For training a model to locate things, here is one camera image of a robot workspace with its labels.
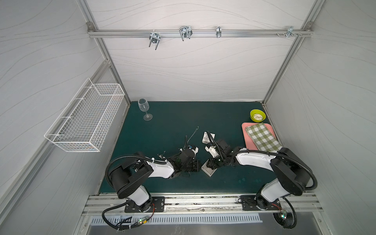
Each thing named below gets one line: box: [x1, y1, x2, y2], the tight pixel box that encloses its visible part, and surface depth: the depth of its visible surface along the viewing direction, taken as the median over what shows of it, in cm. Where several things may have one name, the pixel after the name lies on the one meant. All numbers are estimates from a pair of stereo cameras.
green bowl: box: [249, 109, 266, 123], surface depth 110 cm
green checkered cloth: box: [245, 122, 283, 153], surface depth 101 cm
